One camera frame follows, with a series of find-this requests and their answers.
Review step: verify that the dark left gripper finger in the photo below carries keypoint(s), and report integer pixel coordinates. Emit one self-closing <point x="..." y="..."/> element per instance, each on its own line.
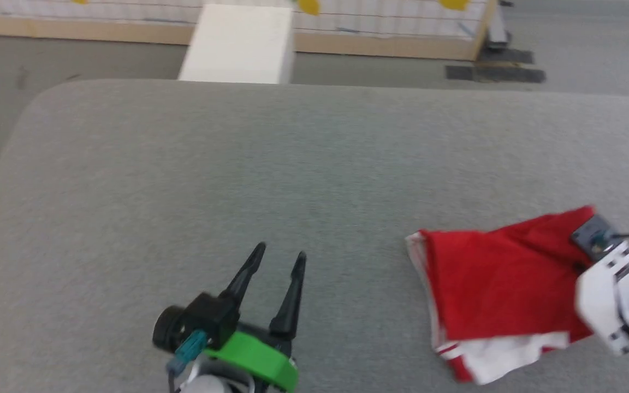
<point x="243" y="281"/>
<point x="290" y="311"/>

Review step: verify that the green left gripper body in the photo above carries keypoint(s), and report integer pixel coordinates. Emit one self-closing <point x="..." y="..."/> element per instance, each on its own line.
<point x="260" y="360"/>

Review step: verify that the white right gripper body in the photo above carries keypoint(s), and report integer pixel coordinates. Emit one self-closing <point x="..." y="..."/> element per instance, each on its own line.
<point x="598" y="295"/>

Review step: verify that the red white baseball jersey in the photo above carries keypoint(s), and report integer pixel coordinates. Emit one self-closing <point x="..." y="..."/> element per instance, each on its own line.
<point x="500" y="284"/>

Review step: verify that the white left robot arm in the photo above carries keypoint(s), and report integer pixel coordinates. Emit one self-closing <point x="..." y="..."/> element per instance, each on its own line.
<point x="211" y="382"/>

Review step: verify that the grey fabric sofa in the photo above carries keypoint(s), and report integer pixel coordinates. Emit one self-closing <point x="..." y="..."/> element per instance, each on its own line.
<point x="238" y="180"/>

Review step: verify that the white rectangular box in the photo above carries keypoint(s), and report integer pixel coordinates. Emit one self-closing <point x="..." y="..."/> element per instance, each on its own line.
<point x="238" y="46"/>

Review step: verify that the black floor plates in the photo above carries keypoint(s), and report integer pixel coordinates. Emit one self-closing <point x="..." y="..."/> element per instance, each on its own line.
<point x="497" y="68"/>

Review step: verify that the grey metal screen foot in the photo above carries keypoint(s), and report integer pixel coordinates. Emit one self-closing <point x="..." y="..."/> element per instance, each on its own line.
<point x="497" y="30"/>

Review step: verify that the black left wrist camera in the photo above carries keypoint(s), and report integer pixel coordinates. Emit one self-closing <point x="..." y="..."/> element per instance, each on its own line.
<point x="213" y="316"/>

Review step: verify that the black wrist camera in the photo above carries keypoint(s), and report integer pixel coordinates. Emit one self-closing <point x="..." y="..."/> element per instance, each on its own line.
<point x="593" y="234"/>
<point x="213" y="316"/>

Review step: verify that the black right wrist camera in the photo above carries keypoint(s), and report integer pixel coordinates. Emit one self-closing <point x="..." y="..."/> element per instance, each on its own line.
<point x="593" y="234"/>

